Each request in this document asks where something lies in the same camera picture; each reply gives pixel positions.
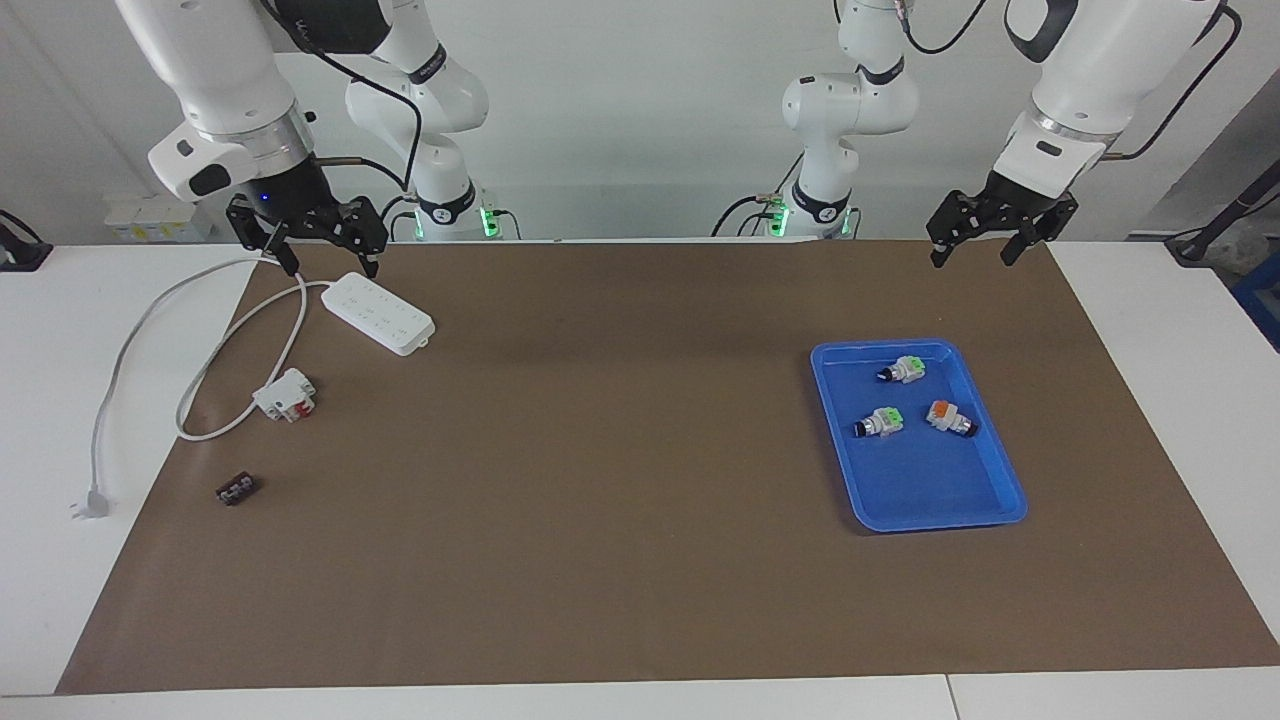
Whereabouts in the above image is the black clamp mount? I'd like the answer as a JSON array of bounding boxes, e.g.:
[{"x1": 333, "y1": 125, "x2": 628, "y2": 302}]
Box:
[{"x1": 0, "y1": 210, "x2": 53, "y2": 273}]

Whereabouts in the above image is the white power strip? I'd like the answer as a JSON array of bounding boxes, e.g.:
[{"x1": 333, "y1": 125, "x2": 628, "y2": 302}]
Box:
[{"x1": 321, "y1": 272, "x2": 437, "y2": 357}]

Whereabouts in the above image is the white cardboard box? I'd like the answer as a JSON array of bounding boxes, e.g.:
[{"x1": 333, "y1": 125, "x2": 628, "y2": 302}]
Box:
[{"x1": 104, "y1": 193, "x2": 216, "y2": 244}]

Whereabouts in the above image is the white red circuit breaker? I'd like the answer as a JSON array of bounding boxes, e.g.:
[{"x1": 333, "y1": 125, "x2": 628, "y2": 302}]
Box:
[{"x1": 252, "y1": 368, "x2": 318, "y2": 423}]

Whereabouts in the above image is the black base cable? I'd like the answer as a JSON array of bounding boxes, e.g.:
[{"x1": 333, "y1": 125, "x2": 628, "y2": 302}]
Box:
[
  {"x1": 372, "y1": 195, "x2": 416, "y2": 243},
  {"x1": 712, "y1": 195, "x2": 786, "y2": 239}
]

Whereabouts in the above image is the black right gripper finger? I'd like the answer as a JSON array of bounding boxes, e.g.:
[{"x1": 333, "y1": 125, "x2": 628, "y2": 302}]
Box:
[
  {"x1": 318, "y1": 196, "x2": 389, "y2": 279},
  {"x1": 226, "y1": 196, "x2": 301, "y2": 278}
]

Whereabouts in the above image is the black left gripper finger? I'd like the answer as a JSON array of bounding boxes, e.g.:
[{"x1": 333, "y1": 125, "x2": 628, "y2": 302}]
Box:
[
  {"x1": 1002, "y1": 197, "x2": 1079, "y2": 267},
  {"x1": 926, "y1": 190, "x2": 991, "y2": 269}
]

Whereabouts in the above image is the orange white rotary switch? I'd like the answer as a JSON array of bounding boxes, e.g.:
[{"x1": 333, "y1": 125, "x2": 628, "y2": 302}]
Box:
[{"x1": 924, "y1": 399, "x2": 981, "y2": 440}]

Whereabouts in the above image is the brown table mat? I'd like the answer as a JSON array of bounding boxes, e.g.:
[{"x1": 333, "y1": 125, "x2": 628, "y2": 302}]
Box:
[{"x1": 55, "y1": 238, "x2": 1280, "y2": 696}]

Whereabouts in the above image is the black stand pole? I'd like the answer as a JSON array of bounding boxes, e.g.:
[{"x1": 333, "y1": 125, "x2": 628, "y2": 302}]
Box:
[{"x1": 1165, "y1": 160, "x2": 1280, "y2": 266}]

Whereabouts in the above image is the blue crate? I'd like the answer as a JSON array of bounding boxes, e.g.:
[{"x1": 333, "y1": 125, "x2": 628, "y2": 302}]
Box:
[{"x1": 1232, "y1": 250, "x2": 1280, "y2": 353}]

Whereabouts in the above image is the white power cord with plug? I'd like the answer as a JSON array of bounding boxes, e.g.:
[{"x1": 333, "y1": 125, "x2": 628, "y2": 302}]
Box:
[{"x1": 70, "y1": 255, "x2": 336, "y2": 521}]

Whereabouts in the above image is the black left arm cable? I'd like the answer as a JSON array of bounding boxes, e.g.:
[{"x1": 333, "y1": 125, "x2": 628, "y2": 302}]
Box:
[{"x1": 900, "y1": 0, "x2": 1243, "y2": 161}]

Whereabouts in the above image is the blue plastic tray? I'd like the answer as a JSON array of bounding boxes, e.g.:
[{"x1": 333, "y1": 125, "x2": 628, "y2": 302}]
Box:
[{"x1": 809, "y1": 338, "x2": 1029, "y2": 534}]

